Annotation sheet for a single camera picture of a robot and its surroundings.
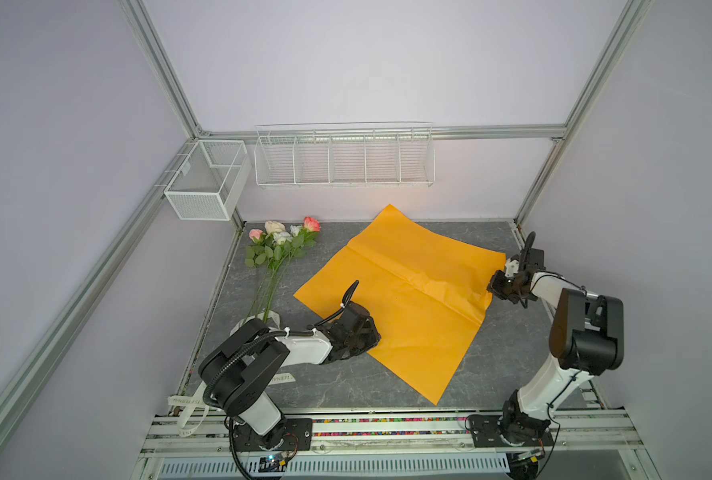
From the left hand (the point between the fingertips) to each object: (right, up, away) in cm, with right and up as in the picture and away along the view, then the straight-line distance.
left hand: (383, 340), depth 88 cm
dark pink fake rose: (-28, +31, +23) cm, 48 cm away
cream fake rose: (-41, +35, +24) cm, 59 cm away
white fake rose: (-38, +31, +22) cm, 54 cm away
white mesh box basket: (-60, +51, +14) cm, 80 cm away
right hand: (+37, +14, +10) cm, 40 cm away
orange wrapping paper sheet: (+15, +15, +13) cm, 25 cm away
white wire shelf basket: (-10, +59, +11) cm, 61 cm away
